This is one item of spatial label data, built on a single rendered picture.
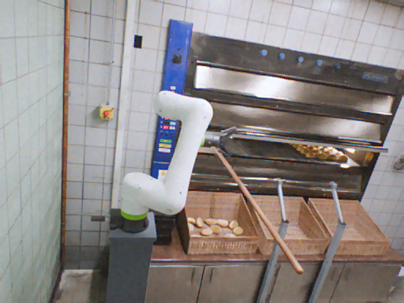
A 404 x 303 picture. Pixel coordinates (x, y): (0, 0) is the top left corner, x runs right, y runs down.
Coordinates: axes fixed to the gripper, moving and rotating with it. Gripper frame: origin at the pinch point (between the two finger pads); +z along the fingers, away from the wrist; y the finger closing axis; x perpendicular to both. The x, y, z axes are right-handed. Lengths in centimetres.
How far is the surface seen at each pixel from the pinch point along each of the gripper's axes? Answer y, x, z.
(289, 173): 43, -57, 76
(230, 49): -54, -57, -2
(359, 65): -58, -55, 108
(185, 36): -57, -52, -37
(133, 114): 3, -55, -67
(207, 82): -28, -54, -16
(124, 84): -18, -53, -76
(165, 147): 27, -52, -41
